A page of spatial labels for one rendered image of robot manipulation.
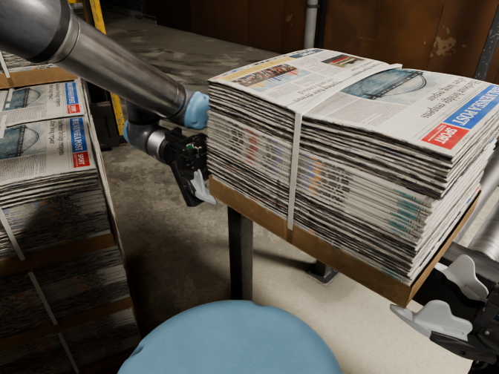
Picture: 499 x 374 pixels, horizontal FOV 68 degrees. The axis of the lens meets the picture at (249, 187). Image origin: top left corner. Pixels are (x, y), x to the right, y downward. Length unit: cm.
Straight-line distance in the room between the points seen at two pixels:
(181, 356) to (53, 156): 73
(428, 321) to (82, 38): 58
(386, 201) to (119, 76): 43
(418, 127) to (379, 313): 120
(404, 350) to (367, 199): 110
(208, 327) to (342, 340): 129
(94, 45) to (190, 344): 46
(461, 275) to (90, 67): 60
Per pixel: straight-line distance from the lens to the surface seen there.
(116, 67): 61
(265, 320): 21
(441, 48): 391
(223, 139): 61
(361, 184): 47
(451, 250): 68
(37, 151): 93
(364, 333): 152
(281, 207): 57
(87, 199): 86
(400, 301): 54
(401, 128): 45
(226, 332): 21
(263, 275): 164
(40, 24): 54
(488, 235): 74
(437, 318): 53
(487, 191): 88
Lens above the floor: 122
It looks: 34 degrees down
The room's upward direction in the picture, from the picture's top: straight up
